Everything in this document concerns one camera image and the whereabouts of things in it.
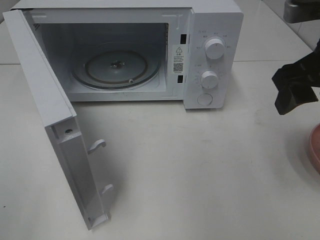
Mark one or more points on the glass microwave turntable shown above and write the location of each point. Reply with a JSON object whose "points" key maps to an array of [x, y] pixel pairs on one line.
{"points": [[116, 69]]}

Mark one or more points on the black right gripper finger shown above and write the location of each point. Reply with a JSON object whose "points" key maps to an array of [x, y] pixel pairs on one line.
{"points": [[304, 71], [292, 96]]}

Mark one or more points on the white microwave door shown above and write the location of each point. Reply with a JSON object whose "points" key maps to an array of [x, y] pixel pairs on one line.
{"points": [[59, 118]]}

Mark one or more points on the white warning label sticker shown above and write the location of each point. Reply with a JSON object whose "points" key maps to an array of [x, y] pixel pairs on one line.
{"points": [[178, 54]]}

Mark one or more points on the white microwave oven body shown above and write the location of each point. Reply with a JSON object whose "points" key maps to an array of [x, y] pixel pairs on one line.
{"points": [[73, 29]]}

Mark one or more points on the upper white control knob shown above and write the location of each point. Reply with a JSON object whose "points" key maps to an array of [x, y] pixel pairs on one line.
{"points": [[214, 48]]}

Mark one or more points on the round white door button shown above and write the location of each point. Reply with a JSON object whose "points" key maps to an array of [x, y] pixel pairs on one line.
{"points": [[205, 99]]}

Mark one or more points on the pink round plate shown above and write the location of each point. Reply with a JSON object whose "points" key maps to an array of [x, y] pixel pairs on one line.
{"points": [[314, 148]]}

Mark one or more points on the white timer knob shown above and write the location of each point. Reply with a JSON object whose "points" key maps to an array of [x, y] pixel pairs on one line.
{"points": [[209, 79]]}

